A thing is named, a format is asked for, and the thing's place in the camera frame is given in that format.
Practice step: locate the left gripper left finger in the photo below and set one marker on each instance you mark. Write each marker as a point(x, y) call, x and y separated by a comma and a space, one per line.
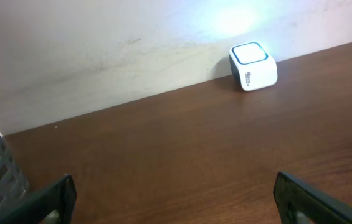
point(59, 196)

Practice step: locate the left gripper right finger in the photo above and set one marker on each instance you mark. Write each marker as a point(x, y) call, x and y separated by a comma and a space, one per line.
point(298, 202)

